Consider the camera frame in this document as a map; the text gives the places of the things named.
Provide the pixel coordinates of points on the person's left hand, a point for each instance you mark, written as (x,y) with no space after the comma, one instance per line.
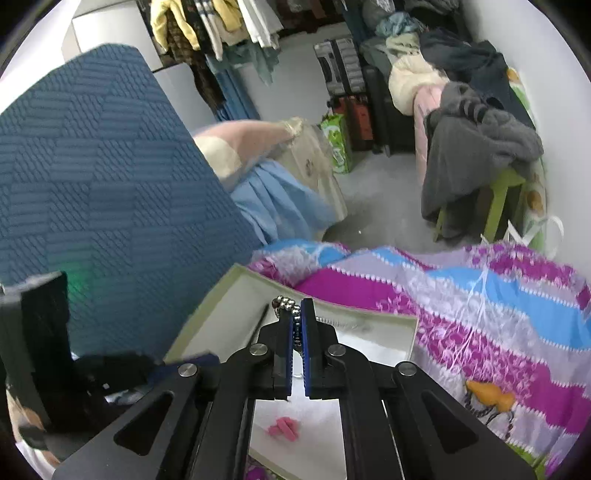
(25,417)

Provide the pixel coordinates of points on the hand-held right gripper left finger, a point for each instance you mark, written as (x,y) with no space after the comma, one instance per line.
(292,364)

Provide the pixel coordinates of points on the pink eraser pieces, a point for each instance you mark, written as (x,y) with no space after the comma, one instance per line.
(284,427)

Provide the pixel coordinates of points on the silver ribbed suitcase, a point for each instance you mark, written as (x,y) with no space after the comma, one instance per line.
(341,64)

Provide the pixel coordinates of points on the floral printed mattress pad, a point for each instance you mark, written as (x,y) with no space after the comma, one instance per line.
(533,194)

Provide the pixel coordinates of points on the pink blanket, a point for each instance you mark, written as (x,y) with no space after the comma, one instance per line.
(422,124)

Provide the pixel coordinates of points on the white wardrobe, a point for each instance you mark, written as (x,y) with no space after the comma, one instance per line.
(115,41)

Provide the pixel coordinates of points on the green shopping bag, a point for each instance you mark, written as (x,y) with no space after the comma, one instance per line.
(339,143)

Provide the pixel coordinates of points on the cream padded quilt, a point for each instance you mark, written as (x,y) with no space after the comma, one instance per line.
(411,78)

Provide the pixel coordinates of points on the blue quilted cushion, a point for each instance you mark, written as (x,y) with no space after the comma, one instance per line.
(115,184)

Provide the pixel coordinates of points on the colourful striped floral cloth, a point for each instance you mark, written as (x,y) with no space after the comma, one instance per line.
(485,314)

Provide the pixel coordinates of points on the pile of mixed clothes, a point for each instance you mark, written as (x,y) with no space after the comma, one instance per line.
(397,23)

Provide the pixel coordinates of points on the dark red suitcase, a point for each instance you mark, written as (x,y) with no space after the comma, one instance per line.
(355,115)

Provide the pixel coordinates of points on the green plastic stool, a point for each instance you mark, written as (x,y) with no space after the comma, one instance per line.
(503,194)

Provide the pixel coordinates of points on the row of hanging clothes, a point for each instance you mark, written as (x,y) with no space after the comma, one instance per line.
(221,27)

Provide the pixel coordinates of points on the cream lace bedspread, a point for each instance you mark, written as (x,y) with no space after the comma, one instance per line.
(318,161)

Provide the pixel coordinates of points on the grey fleece blanket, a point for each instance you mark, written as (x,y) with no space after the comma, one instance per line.
(471,152)

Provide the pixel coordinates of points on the black suitcase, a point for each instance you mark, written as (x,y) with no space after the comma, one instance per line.
(383,110)

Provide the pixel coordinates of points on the dark navy garment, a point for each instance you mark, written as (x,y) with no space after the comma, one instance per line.
(471,60)

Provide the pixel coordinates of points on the light blue bed sheet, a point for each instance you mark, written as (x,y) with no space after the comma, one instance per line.
(277,203)

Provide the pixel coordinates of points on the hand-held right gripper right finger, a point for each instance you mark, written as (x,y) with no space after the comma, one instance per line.
(305,364)

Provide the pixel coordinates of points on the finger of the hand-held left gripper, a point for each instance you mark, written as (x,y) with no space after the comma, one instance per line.
(194,362)

